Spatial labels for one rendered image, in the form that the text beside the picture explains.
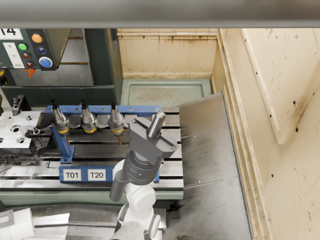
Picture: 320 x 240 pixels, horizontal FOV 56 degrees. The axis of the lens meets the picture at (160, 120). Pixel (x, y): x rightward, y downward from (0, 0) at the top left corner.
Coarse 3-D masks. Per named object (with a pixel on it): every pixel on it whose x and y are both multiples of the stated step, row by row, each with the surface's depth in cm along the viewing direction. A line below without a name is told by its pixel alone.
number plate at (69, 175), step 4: (64, 172) 135; (68, 172) 135; (72, 172) 135; (76, 172) 135; (80, 172) 135; (64, 176) 135; (68, 176) 135; (72, 176) 135; (76, 176) 135; (80, 176) 135
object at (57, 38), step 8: (24, 32) 79; (48, 32) 80; (56, 32) 86; (64, 32) 94; (0, 40) 81; (8, 40) 81; (16, 40) 81; (24, 40) 81; (48, 40) 82; (56, 40) 86; (64, 40) 94; (0, 48) 83; (32, 48) 83; (56, 48) 86; (64, 48) 95; (0, 56) 85; (8, 56) 85; (32, 56) 85; (56, 56) 87; (0, 64) 87; (8, 64) 87; (24, 64) 87; (56, 64) 88
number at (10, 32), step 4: (0, 32) 79; (4, 32) 79; (8, 32) 79; (12, 32) 79; (16, 32) 79; (0, 36) 80; (4, 36) 80; (8, 36) 80; (12, 36) 80; (16, 36) 80
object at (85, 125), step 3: (93, 114) 121; (81, 117) 120; (93, 117) 120; (81, 120) 118; (93, 120) 118; (81, 123) 117; (84, 123) 117; (87, 123) 118; (90, 123) 117; (93, 123) 118; (84, 126) 118; (87, 126) 119; (90, 126) 119; (93, 126) 119; (87, 129) 119
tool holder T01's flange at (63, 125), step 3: (66, 117) 120; (66, 120) 118; (54, 123) 117; (57, 123) 118; (60, 123) 117; (63, 123) 117; (66, 123) 118; (54, 126) 119; (57, 126) 119; (60, 126) 118; (63, 126) 119; (66, 126) 119; (60, 129) 119
